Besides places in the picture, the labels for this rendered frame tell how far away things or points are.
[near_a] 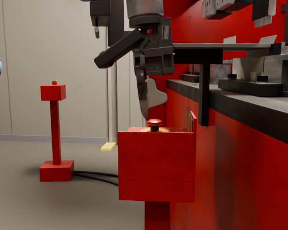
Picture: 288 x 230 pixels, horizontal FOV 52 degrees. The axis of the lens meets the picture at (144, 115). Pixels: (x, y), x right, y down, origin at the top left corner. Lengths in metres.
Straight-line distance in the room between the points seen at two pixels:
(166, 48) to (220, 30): 1.19
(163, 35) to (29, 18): 3.43
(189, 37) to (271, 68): 0.99
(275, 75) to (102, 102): 3.02
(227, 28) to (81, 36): 2.26
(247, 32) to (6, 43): 3.06
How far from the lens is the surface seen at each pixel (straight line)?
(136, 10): 0.61
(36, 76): 3.92
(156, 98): 0.61
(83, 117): 3.73
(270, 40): 0.89
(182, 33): 1.72
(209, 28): 1.76
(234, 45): 0.79
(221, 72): 1.20
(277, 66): 0.76
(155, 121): 0.73
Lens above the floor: 0.94
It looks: 9 degrees down
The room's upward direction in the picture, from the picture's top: straight up
